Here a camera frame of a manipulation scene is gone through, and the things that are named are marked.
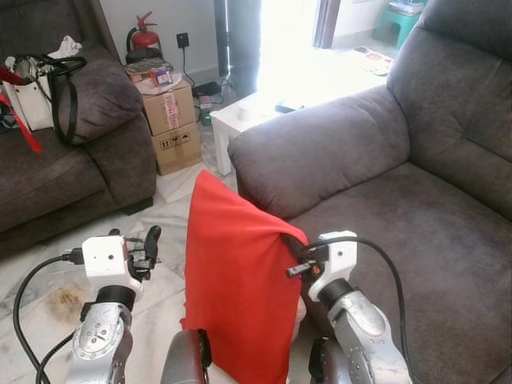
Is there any white coffee table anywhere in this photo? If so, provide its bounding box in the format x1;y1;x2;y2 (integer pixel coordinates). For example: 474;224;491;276
209;86;322;176

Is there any white grey folded bundle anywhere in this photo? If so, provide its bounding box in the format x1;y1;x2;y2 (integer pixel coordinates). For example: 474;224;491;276
390;0;426;16

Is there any white cup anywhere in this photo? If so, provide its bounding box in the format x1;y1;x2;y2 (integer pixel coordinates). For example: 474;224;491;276
237;99;256;122

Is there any robot left leg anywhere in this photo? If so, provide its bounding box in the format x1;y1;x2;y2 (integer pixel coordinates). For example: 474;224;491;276
160;328;213;384

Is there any brown door frame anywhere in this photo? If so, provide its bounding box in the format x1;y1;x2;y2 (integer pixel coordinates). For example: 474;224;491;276
313;0;343;50

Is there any small device with green light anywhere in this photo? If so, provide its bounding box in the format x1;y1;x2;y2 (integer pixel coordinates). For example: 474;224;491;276
198;95;214;126

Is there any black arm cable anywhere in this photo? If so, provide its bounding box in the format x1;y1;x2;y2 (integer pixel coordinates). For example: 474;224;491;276
13;248;86;384
318;235;410;365

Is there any dark door leaf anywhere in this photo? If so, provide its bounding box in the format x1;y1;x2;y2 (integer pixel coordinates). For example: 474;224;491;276
213;0;263;98

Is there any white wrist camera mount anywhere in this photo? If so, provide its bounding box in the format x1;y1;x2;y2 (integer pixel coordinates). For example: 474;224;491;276
82;234;131;280
308;232;358;302

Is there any white handbag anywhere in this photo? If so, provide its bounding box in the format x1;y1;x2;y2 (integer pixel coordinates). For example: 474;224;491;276
3;56;57;132

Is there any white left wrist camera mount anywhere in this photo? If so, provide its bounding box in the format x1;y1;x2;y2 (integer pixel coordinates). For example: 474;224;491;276
82;234;131;280

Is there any red fire extinguisher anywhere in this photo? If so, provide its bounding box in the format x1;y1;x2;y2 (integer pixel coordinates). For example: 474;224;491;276
126;11;163;66

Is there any pink packets pile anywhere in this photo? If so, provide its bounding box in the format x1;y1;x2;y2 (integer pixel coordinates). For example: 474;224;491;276
123;59;176;86

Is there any plain brown cardboard box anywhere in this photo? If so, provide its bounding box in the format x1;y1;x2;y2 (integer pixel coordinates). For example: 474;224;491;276
150;123;203;176

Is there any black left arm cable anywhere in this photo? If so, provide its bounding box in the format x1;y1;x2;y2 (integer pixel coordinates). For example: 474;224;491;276
13;248;86;384

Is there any grey brown two-seat sofa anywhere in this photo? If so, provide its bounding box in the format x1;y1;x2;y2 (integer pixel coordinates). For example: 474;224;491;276
227;0;512;384

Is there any dark brown fabric sofa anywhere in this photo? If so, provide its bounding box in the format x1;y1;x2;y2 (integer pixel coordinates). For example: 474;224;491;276
0;0;158;258

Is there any cardboard box with red tape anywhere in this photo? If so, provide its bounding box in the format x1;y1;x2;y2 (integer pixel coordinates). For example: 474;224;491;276
139;79;198;136

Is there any red tassel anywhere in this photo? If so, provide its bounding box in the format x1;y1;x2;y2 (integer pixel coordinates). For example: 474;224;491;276
0;67;43;154

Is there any red pillow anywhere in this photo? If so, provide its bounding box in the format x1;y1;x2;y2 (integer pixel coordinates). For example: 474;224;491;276
180;169;310;384

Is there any black power adapter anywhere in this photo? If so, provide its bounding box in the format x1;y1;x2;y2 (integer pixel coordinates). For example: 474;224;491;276
191;81;222;98

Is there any black bag strap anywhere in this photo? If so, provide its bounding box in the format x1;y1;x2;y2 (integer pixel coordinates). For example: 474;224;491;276
22;54;88;147

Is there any small red blue box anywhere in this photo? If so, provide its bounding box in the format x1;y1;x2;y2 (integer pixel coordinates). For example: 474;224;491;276
150;67;174;88

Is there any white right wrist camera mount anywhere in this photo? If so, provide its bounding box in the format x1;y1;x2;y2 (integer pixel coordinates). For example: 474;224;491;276
308;232;358;302

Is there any white crumpled tissue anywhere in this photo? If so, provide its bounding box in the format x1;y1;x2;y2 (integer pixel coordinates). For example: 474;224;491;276
47;35;84;59

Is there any teal plastic stool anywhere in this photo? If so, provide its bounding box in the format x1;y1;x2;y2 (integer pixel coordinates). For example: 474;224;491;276
375;3;422;50

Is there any robot leg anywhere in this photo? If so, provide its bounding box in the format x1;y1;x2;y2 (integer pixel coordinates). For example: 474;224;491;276
160;328;213;384
308;336;353;384

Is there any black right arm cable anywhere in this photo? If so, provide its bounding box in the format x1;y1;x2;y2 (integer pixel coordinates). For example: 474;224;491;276
318;235;410;365

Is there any robot right leg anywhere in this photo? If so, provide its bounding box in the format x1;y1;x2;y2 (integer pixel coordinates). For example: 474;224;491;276
308;336;353;384

